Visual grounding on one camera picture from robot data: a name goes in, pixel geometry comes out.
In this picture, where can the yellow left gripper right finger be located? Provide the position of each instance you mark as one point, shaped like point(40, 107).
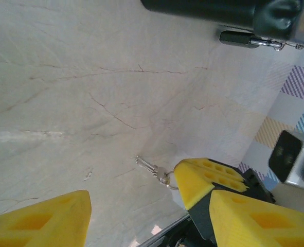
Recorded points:
point(257, 226)

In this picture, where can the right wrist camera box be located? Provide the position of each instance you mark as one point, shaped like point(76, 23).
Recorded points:
point(285, 157)

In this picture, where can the black box with painted lid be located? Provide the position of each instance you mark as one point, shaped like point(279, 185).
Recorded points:
point(205, 10)

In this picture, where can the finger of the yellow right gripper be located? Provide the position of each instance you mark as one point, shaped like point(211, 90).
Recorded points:
point(193, 185)
point(218, 166)

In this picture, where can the silver key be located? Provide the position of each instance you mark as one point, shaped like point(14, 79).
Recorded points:
point(151, 168)

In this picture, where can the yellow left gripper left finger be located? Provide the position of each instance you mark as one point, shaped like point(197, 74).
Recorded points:
point(38, 226)

